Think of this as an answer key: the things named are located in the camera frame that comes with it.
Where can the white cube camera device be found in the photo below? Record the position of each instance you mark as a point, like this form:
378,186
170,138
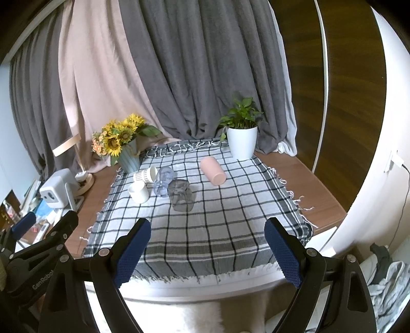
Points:
54,192

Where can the sunflower bouquet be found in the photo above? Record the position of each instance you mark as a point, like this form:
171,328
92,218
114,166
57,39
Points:
120,136

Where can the clear bluish plastic cup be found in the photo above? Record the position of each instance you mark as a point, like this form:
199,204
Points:
163,182

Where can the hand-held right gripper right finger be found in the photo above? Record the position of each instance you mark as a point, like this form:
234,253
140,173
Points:
283,253

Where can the grey crumpled clothing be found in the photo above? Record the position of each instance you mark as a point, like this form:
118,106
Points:
386,281

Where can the white plant pot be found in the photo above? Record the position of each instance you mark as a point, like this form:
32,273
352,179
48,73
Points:
242,142

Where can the blue ribbed vase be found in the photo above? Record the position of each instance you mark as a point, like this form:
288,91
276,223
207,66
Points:
129,158

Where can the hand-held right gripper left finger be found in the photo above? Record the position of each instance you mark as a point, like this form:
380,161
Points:
133,253

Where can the pink cup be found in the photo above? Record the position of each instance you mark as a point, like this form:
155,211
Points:
213,171

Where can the white sheer curtain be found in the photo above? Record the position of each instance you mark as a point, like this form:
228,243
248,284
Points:
290,128

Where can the green potted plant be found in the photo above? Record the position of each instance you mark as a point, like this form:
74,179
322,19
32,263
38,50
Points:
242,115

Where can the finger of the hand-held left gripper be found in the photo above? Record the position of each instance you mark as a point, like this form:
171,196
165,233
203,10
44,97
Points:
24,224
64,225

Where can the grey glass cup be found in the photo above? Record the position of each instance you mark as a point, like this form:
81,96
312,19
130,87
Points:
181,197

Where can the white wall charger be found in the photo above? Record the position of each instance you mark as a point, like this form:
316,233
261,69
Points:
394,160

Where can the dark grey curtain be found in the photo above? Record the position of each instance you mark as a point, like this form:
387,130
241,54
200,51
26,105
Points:
35,112
208,70

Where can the pink curtain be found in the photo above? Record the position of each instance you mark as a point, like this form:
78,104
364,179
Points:
96,80

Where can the white patterned cup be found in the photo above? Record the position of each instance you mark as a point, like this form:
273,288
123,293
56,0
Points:
145,175

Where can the white desk lamp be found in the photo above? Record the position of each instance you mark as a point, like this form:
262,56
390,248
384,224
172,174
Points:
84,179

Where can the plain white cup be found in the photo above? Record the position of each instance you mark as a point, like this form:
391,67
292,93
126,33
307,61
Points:
138,192

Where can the plaid tablecloth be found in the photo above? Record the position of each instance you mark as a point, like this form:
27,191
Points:
205,221

